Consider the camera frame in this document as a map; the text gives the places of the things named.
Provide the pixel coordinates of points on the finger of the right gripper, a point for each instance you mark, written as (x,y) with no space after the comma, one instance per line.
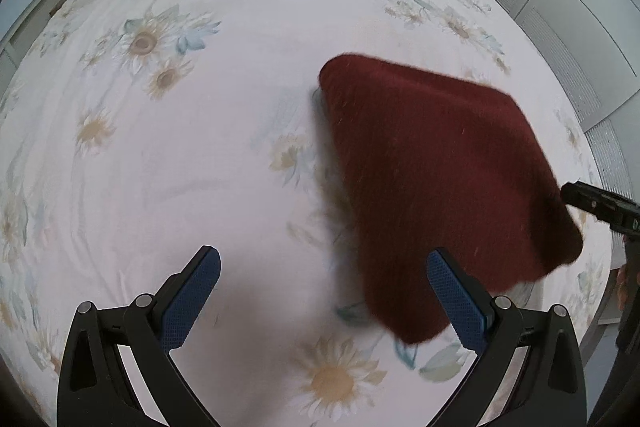
(618,404)

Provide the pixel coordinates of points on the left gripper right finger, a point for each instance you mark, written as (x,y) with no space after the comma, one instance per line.
(550,387)

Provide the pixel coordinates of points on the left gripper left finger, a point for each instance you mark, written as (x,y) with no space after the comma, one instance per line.
(94,388)

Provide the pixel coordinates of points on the dark red knitted sweater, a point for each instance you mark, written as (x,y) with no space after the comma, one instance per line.
(431,161)

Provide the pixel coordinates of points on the white louvered wardrobe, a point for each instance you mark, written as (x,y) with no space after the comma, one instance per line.
(592,46)

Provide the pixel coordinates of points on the white left side cabinet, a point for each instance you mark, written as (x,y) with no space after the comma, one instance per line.
(22,34)

